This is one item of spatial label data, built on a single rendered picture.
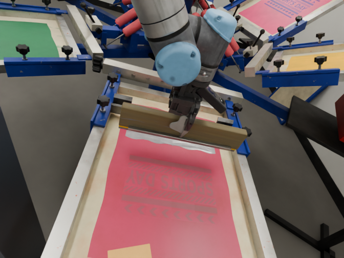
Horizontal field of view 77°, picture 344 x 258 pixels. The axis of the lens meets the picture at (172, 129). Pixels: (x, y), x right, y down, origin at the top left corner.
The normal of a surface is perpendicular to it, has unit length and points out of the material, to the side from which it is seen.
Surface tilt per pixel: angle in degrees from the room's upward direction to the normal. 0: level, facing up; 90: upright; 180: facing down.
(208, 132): 90
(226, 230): 0
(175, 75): 90
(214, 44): 90
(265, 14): 32
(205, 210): 0
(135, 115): 90
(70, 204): 0
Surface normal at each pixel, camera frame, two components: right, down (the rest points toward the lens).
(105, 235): 0.27, -0.70
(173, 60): 0.07, 0.71
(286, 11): -0.22, -0.50
